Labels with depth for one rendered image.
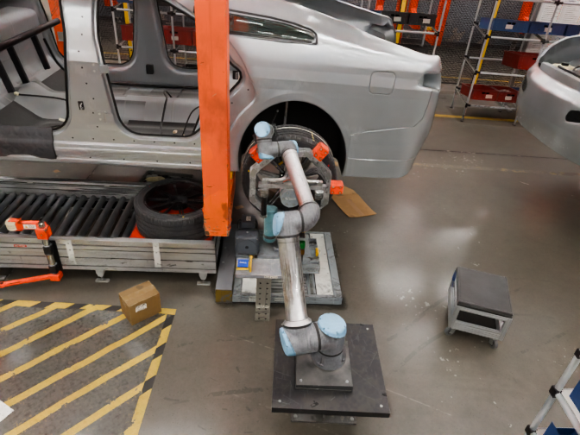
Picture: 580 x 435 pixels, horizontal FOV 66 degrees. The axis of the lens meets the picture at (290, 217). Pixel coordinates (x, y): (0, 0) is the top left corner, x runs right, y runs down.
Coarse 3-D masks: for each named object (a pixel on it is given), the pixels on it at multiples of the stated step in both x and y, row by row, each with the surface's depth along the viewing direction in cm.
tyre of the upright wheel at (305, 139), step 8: (288, 128) 299; (304, 128) 303; (272, 136) 293; (280, 136) 288; (288, 136) 288; (296, 136) 288; (304, 136) 290; (312, 136) 298; (320, 136) 308; (304, 144) 290; (312, 144) 290; (248, 152) 303; (248, 160) 295; (328, 160) 297; (248, 168) 298; (336, 168) 302; (248, 176) 301; (336, 176) 304; (248, 184) 305; (248, 192) 308; (256, 208) 316
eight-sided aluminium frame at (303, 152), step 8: (304, 152) 284; (312, 152) 288; (264, 160) 286; (272, 160) 286; (312, 160) 287; (256, 168) 291; (320, 168) 291; (328, 168) 296; (328, 176) 294; (328, 184) 297; (328, 192) 301; (256, 200) 302; (328, 200) 304; (320, 208) 308
